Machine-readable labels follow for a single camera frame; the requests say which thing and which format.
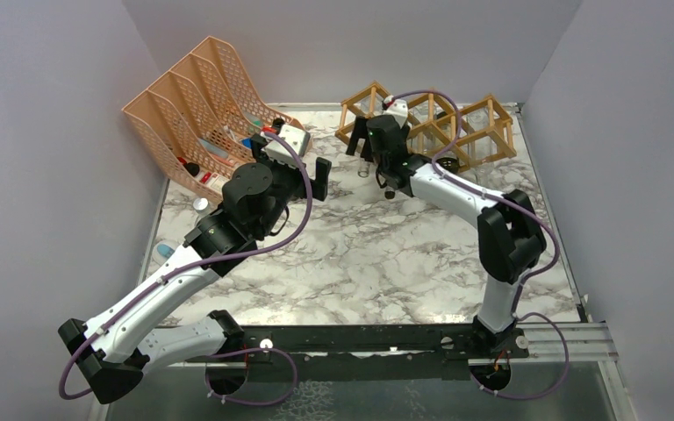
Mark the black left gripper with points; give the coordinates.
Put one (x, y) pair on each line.
(262, 159)

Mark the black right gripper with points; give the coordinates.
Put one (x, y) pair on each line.
(359, 126)

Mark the small clear glass bottle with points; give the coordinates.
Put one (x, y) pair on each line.
(365, 162)

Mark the round clear flask silver cap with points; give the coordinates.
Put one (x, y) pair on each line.
(202, 206)

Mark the tall clear glass bottle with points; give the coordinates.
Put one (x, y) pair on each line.
(424, 141)

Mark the dark labelled wine bottle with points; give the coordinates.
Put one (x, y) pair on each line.
(389, 192)

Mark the dark green wine bottle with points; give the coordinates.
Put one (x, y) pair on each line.
(449, 161)

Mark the green wine bottle gold label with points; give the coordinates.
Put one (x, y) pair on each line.
(278, 124)

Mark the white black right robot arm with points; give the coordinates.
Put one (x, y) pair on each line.
(510, 240)

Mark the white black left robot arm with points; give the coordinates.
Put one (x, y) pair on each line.
(116, 348)

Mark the wooden lattice wine rack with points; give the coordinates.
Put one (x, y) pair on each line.
(500, 128)

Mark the clear bottle blue content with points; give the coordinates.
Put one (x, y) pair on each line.
(162, 251)

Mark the red white box in organizer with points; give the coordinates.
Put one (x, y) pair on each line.
(213, 181)

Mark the peach plastic file organizer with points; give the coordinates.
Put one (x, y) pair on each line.
(195, 117)

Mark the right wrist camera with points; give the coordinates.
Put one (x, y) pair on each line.
(397, 108)

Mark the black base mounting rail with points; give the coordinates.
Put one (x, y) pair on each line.
(344, 353)

